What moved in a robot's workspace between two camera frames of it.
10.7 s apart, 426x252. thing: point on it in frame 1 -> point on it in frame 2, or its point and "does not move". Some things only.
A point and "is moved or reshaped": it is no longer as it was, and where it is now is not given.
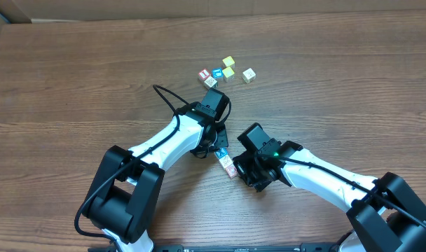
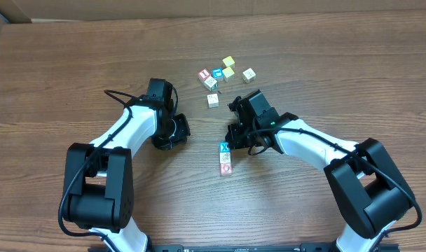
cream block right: (249, 75) does not move
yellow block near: (228, 74) does not move
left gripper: (219, 138) -> (180, 127)
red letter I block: (204, 73) does not move
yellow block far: (229, 61) does not move
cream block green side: (210, 82) does not move
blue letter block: (217, 73) does not move
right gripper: (244, 171) -> (235, 132)
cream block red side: (231, 171) is moved or reshaped
